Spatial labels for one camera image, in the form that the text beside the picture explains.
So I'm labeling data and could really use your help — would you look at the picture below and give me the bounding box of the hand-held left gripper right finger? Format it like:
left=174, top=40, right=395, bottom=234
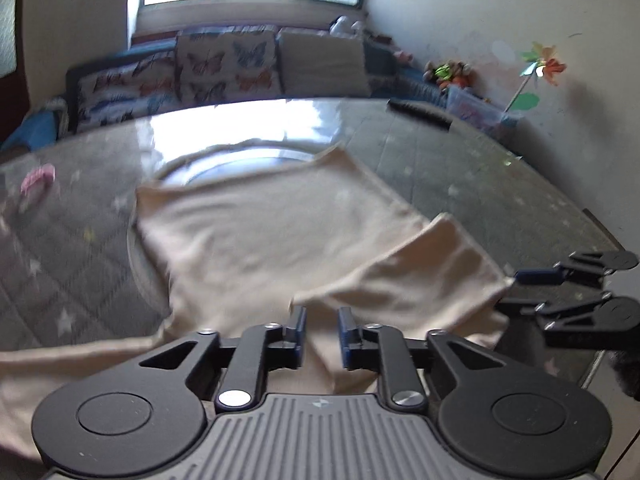
left=338, top=306, right=506, bottom=413

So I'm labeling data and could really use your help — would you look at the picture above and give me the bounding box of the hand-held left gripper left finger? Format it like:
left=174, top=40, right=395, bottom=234
left=135, top=305, right=307, bottom=409

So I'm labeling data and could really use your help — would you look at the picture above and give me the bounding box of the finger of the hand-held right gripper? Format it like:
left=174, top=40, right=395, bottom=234
left=497, top=296, right=608, bottom=333
left=515, top=252, right=618, bottom=288

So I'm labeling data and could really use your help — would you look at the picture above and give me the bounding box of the cream long-sleeved garment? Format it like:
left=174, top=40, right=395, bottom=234
left=0, top=147, right=513, bottom=461

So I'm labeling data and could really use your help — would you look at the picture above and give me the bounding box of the clear pink printed storage box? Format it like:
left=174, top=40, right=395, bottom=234
left=446, top=85, right=521, bottom=128

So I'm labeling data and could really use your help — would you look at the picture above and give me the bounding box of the black remote control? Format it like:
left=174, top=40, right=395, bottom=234
left=387, top=99, right=453, bottom=131

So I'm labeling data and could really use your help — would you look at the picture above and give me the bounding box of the colourful paper pinwheel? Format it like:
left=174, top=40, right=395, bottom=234
left=502, top=42, right=568, bottom=111

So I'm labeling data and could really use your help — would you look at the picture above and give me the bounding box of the colourful plush toy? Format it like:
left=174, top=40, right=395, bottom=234
left=424, top=60, right=473, bottom=91

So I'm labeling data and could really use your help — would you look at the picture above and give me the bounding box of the plain beige cushion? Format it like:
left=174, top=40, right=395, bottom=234
left=276, top=30, right=372, bottom=98

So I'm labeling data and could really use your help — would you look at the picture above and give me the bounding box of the square butterfly print cushion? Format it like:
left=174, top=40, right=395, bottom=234
left=175, top=30, right=281, bottom=106

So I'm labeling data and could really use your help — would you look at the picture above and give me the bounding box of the long butterfly print cushion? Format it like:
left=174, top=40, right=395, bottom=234
left=77, top=57, right=181, bottom=128

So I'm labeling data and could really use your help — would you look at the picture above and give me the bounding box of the pink hair clip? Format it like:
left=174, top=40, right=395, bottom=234
left=20, top=165, right=57, bottom=197

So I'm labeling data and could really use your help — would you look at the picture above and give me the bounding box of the white plush toy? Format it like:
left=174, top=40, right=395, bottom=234
left=330, top=15, right=368, bottom=38

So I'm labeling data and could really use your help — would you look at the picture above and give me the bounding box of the dark blue sofa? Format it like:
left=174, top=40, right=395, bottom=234
left=65, top=25, right=451, bottom=133

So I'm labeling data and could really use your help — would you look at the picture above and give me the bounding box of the blue cloth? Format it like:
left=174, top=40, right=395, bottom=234
left=0, top=110, right=66, bottom=153

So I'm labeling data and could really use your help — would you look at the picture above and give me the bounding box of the dark wooden glass door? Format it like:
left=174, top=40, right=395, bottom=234
left=0, top=0, right=26, bottom=81

